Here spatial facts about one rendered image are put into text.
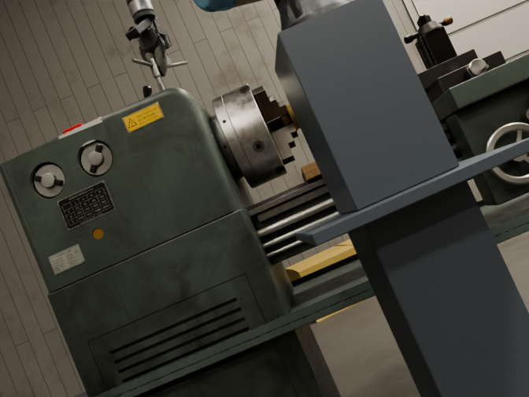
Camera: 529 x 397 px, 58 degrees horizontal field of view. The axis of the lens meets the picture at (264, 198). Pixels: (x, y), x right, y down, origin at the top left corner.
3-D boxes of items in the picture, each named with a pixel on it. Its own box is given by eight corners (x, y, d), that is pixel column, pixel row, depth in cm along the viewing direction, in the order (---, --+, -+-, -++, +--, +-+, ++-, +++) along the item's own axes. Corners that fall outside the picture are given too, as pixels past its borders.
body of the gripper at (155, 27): (174, 47, 159) (161, 13, 159) (159, 43, 152) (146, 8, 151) (156, 57, 162) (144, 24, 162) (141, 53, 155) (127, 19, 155)
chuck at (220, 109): (242, 179, 137) (202, 85, 142) (258, 194, 168) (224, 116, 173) (253, 175, 137) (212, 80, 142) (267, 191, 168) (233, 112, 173)
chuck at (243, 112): (253, 175, 137) (212, 80, 142) (267, 191, 168) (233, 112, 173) (282, 162, 136) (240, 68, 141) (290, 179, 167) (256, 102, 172)
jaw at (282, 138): (264, 143, 155) (277, 173, 150) (260, 136, 151) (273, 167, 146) (295, 129, 154) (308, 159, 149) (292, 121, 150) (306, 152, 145)
